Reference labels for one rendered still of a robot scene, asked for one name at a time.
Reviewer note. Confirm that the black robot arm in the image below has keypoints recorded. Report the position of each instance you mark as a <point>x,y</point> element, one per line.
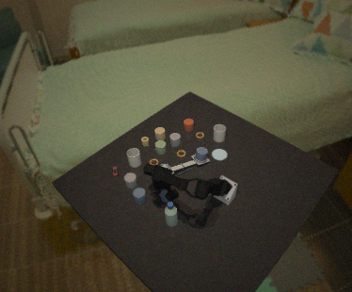
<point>217,187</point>

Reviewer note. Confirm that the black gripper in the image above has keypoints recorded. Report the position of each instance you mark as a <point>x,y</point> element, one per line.
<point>172,194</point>

